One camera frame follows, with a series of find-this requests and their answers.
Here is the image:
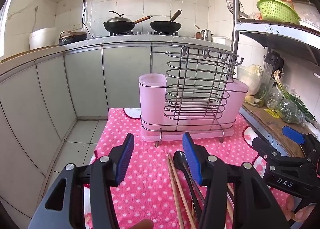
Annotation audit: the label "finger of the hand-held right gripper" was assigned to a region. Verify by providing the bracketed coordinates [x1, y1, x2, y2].
[282, 126, 313, 150]
[252, 137, 284, 167]

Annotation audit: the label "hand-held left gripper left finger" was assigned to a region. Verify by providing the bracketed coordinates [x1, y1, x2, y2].
[29, 133, 135, 229]

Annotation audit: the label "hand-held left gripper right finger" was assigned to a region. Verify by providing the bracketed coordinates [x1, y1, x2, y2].
[182, 132, 294, 229]

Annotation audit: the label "black plastic spoon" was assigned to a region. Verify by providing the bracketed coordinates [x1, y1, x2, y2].
[173, 151, 208, 219]

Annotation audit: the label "dark brown chopstick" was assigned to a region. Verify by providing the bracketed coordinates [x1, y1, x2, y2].
[182, 162, 206, 207]

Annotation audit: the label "light wooden chopstick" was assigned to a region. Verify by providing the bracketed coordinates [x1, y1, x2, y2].
[167, 157, 185, 229]
[226, 183, 235, 222]
[168, 153, 197, 229]

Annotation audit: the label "metal wire utensil rack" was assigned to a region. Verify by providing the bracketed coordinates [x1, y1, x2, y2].
[140, 43, 244, 148]

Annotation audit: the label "person's right hand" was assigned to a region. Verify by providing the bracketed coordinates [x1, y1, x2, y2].
[285, 194, 316, 222]

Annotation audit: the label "person's left hand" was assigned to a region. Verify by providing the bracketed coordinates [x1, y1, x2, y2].
[130, 219, 154, 229]

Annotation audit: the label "plastic bag of vegetables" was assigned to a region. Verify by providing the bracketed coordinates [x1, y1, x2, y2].
[266, 86, 307, 124]

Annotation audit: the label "pink plastic drip tray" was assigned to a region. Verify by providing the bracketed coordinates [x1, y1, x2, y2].
[140, 123, 235, 142]

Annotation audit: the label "pink polka dot blanket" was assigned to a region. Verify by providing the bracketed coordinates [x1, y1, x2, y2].
[84, 108, 292, 229]

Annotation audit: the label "cardboard sheet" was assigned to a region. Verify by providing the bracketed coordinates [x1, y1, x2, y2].
[241, 101, 315, 157]

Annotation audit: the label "green onions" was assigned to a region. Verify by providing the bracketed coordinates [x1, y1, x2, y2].
[272, 70, 317, 124]

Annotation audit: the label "small bag of greens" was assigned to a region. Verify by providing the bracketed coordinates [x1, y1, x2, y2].
[255, 78, 274, 107]

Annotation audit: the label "napa cabbage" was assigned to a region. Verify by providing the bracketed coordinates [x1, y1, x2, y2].
[244, 64, 263, 96]

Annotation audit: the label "black blender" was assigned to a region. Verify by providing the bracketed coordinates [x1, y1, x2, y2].
[262, 51, 284, 87]

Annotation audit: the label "grey base cabinets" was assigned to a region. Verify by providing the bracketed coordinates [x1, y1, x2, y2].
[0, 41, 232, 204]

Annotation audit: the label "white plastic container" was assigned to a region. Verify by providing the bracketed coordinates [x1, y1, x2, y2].
[212, 36, 232, 46]

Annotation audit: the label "gas stove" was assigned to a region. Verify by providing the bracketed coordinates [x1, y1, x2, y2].
[109, 30, 179, 37]

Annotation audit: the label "steel kettle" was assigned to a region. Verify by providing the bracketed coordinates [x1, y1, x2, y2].
[199, 28, 215, 41]

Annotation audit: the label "green plastic basket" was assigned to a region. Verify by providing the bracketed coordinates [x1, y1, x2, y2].
[257, 0, 300, 24]

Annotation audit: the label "black electric cooker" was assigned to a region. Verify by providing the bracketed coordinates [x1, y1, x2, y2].
[58, 31, 87, 46]

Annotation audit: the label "black wok with lid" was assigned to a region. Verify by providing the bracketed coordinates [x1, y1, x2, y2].
[103, 10, 153, 33]

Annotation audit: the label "black frying pan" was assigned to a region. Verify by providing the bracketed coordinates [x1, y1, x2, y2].
[150, 9, 182, 32]

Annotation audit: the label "white rice cooker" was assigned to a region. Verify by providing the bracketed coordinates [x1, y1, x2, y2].
[29, 28, 60, 50]

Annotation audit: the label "metal strainer ladle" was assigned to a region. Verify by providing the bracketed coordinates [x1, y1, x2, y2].
[226, 0, 248, 18]

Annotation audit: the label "black power cable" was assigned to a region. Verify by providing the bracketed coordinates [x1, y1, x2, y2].
[81, 0, 97, 39]

